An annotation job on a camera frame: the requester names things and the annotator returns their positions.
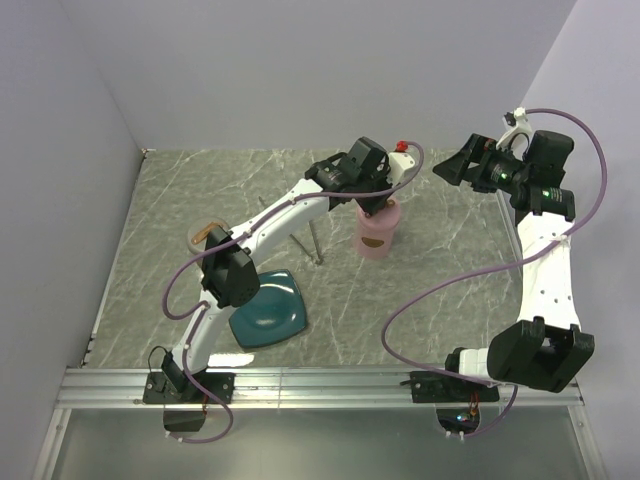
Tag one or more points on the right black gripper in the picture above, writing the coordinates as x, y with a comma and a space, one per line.
477, 148

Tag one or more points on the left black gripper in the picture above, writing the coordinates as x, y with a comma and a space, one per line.
372, 208

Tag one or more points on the pink lid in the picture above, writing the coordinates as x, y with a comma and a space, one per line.
384, 221

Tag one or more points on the pink canister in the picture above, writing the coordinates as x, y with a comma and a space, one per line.
373, 241

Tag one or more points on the grey steel lid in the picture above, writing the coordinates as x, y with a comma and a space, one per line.
197, 232

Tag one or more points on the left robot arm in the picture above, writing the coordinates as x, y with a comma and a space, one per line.
367, 173

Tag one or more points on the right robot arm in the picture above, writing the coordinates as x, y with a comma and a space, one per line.
546, 347

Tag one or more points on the teal square plate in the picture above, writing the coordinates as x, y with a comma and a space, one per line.
275, 314

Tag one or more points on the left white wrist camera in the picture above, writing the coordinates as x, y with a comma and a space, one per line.
401, 164

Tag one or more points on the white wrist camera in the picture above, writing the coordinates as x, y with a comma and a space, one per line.
401, 164
518, 130

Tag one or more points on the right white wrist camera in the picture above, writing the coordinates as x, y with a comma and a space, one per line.
518, 130

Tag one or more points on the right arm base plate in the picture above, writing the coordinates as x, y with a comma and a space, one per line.
428, 387

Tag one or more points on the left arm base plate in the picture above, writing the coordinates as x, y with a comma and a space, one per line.
160, 391

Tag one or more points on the aluminium rail frame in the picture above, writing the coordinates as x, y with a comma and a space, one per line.
329, 403

